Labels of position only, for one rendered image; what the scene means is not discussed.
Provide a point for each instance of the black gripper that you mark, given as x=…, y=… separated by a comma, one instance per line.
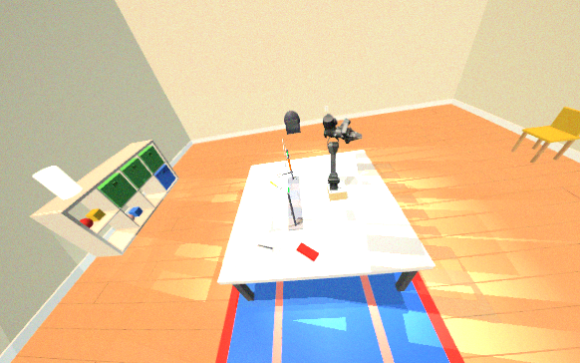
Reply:
x=346, y=133

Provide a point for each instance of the red rectangular block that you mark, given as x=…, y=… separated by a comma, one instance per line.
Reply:
x=307, y=251

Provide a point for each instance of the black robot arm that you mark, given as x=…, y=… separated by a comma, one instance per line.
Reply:
x=330, y=122

